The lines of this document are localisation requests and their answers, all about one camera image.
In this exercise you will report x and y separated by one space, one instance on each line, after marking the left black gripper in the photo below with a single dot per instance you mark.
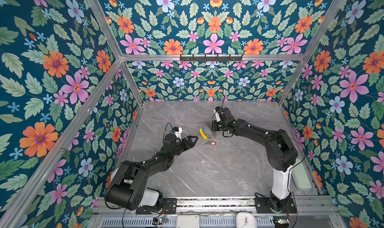
186 146

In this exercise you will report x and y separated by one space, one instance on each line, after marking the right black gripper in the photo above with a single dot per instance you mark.
214 125

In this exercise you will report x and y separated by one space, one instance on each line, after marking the grey yellow keyring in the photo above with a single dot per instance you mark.
205 130

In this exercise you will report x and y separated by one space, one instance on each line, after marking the red capped key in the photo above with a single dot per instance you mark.
211 143

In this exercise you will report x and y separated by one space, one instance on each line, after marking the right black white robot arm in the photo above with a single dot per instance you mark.
280 150

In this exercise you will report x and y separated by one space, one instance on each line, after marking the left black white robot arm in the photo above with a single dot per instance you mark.
129 184

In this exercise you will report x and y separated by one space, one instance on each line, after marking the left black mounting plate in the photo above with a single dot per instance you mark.
166 206

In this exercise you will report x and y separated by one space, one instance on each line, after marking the black mounting plate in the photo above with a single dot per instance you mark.
264 204
166 206

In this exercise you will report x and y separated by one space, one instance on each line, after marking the white square device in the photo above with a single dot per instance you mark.
188 221

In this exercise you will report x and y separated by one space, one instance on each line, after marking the left small circuit board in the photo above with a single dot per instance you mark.
160 221

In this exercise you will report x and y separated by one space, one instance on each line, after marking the small circuit board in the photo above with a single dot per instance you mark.
281 223
160 221

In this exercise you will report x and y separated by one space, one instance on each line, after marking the pale green sponge block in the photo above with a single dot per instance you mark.
300 176

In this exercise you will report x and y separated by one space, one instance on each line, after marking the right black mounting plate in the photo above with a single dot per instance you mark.
264 204

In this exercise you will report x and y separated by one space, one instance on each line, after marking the right small circuit board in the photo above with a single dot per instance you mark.
281 223

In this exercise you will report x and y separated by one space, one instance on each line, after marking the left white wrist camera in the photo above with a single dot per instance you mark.
177 131

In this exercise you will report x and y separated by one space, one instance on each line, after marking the black hook rail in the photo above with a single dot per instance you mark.
210 58

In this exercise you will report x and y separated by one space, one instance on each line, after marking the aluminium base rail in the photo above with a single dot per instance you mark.
306 205

